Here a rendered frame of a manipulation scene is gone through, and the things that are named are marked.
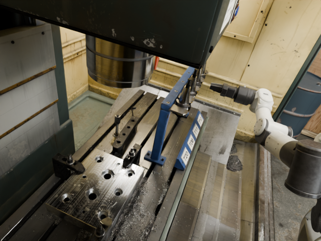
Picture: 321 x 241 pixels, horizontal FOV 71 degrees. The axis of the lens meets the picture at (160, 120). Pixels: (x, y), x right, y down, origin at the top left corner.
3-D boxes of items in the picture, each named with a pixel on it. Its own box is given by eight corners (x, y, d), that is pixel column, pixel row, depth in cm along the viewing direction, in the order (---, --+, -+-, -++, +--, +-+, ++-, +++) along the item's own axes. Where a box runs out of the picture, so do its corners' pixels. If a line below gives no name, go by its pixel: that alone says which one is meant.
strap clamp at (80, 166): (87, 182, 92) (86, 157, 83) (82, 188, 90) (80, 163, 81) (60, 170, 95) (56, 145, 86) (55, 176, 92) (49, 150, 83)
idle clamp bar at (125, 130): (139, 127, 125) (140, 118, 122) (119, 159, 105) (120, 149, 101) (130, 124, 126) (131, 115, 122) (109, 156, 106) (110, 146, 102)
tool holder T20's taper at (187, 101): (181, 96, 95) (185, 82, 91) (190, 101, 93) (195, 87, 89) (176, 101, 92) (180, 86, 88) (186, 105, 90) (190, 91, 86)
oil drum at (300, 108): (291, 137, 301) (332, 78, 248) (285, 163, 257) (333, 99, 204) (247, 117, 321) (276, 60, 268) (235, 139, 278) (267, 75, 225)
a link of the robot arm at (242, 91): (225, 78, 121) (247, 84, 119) (219, 94, 124) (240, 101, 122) (225, 81, 109) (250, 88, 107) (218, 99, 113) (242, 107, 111)
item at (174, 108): (188, 110, 91) (189, 109, 90) (185, 117, 87) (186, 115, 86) (173, 104, 92) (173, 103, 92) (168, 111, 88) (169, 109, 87)
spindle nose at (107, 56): (112, 54, 64) (113, 9, 57) (162, 73, 60) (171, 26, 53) (71, 73, 52) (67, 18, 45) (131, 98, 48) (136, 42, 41)
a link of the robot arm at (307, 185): (300, 174, 77) (327, 196, 64) (274, 170, 77) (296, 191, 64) (310, 142, 74) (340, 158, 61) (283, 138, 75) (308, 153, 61)
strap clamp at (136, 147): (139, 162, 106) (143, 138, 97) (126, 182, 95) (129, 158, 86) (133, 159, 106) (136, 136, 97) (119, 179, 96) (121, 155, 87)
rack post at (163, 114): (166, 158, 110) (179, 109, 92) (162, 166, 106) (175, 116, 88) (147, 151, 112) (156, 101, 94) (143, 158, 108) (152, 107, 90)
